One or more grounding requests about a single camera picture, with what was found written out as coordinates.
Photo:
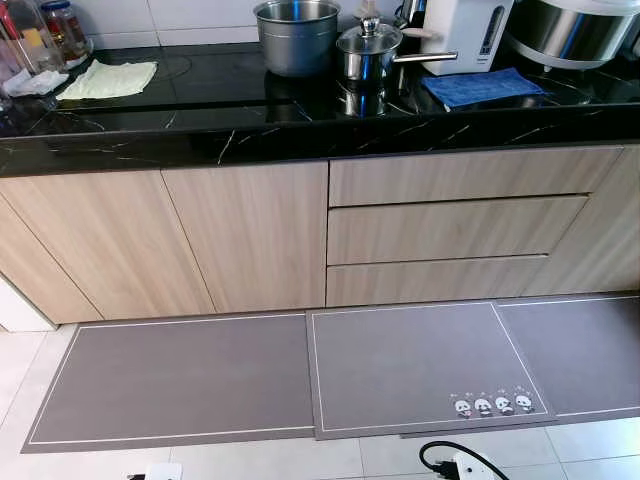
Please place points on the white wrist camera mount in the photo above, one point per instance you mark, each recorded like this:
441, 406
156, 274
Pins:
470, 468
160, 472

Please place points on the white crumpled cloth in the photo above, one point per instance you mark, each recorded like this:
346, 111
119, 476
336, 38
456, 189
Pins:
30, 82

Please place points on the large steel stockpot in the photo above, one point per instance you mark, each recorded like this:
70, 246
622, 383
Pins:
297, 40

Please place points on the long grey floor mat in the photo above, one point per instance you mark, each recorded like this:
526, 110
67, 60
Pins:
170, 380

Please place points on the wooden cabinet door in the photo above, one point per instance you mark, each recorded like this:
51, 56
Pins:
25, 280
250, 235
100, 245

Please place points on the grey panda print floor mat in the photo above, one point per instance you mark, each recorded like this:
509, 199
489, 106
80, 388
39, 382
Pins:
400, 370

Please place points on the small steel saucepan glass lid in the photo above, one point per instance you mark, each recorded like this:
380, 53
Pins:
365, 55

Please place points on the white electric water boiler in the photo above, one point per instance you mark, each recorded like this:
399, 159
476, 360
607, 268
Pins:
470, 35

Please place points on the wooden drawer front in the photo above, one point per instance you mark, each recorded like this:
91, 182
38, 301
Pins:
470, 175
450, 230
430, 282

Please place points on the glass spice jar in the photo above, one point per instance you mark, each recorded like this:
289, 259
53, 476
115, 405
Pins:
65, 30

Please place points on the silver rice cooker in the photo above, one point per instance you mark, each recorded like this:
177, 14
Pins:
575, 30

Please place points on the wooden cabinet panel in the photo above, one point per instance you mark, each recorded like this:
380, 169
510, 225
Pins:
600, 230

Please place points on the blue cloth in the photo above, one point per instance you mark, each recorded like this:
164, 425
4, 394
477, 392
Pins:
480, 87

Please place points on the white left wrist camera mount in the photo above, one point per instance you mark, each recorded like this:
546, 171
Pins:
160, 472

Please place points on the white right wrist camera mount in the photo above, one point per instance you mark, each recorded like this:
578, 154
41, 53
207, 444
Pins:
470, 468

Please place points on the pale yellow cloth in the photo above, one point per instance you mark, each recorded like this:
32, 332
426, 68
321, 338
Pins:
105, 80

